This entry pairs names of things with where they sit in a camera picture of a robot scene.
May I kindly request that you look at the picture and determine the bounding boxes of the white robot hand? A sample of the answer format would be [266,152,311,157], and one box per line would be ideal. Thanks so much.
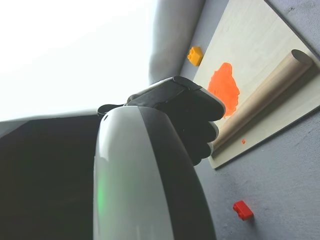
[93,76,226,240]

